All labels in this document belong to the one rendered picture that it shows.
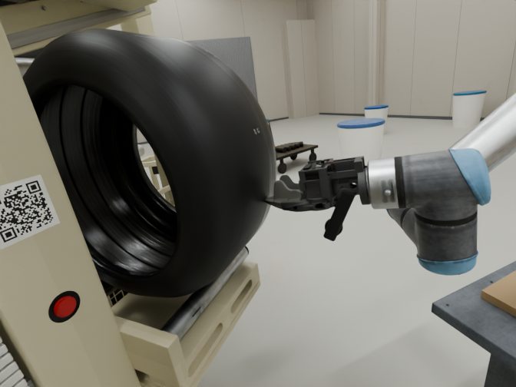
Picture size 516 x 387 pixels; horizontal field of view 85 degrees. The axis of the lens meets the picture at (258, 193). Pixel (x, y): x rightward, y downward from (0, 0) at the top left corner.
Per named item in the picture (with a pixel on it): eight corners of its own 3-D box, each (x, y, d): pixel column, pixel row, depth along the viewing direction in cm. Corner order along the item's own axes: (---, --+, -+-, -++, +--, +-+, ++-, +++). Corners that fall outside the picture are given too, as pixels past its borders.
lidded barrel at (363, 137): (394, 173, 392) (396, 118, 367) (357, 183, 374) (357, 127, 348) (362, 165, 449) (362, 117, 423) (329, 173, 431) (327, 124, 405)
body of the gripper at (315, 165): (305, 161, 58) (366, 153, 53) (312, 200, 61) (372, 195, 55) (293, 172, 52) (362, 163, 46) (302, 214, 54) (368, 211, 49)
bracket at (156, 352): (180, 388, 50) (167, 348, 46) (48, 334, 67) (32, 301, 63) (192, 372, 53) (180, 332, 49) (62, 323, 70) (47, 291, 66)
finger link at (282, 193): (260, 180, 60) (301, 175, 56) (266, 205, 62) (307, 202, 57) (254, 184, 57) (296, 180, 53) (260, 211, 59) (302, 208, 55)
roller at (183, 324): (172, 358, 52) (160, 339, 51) (156, 357, 54) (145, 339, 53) (252, 255, 81) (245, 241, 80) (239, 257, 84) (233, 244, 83)
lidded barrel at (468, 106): (488, 124, 619) (494, 89, 594) (469, 128, 599) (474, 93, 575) (461, 122, 671) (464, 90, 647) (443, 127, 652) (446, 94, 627)
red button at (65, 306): (61, 322, 42) (53, 305, 40) (53, 319, 42) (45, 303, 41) (80, 308, 44) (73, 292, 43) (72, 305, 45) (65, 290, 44)
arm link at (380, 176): (398, 196, 54) (399, 218, 46) (371, 198, 56) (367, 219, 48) (394, 151, 51) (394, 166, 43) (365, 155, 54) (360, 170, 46)
